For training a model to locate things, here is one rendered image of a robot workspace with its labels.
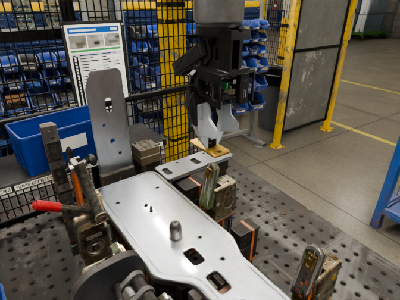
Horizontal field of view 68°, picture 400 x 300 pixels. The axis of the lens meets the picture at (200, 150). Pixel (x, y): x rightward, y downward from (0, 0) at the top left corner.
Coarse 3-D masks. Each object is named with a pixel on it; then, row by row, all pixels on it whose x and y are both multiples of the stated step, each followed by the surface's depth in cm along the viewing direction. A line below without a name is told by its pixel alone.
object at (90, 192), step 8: (72, 160) 64; (80, 160) 66; (88, 160) 65; (96, 160) 66; (72, 168) 63; (80, 168) 63; (80, 176) 64; (88, 176) 65; (80, 184) 66; (88, 184) 66; (88, 192) 67; (88, 200) 68; (96, 200) 69; (96, 208) 69
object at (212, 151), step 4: (192, 140) 58; (196, 140) 58; (212, 140) 56; (196, 144) 57; (200, 144) 57; (212, 144) 56; (200, 148) 56; (204, 148) 55; (208, 148) 55; (212, 148) 55; (216, 148) 55; (220, 148) 55; (224, 148) 55; (208, 152) 54; (212, 152) 54; (216, 152) 54; (220, 152) 54; (224, 152) 54; (228, 152) 54; (212, 156) 53; (216, 156) 53; (220, 156) 53
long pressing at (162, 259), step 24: (120, 192) 90; (144, 192) 90; (168, 192) 90; (120, 216) 80; (144, 216) 80; (168, 216) 80; (192, 216) 80; (144, 240) 72; (168, 240) 72; (192, 240) 72; (216, 240) 72; (144, 264) 66; (168, 264) 66; (192, 264) 66; (216, 264) 66; (240, 264) 66; (192, 288) 62; (240, 288) 60; (264, 288) 60
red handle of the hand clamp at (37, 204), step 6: (36, 204) 62; (42, 204) 62; (48, 204) 63; (54, 204) 64; (60, 204) 65; (36, 210) 62; (42, 210) 63; (48, 210) 63; (54, 210) 64; (60, 210) 65; (66, 210) 66; (72, 210) 67; (78, 210) 68; (84, 210) 69; (90, 210) 70
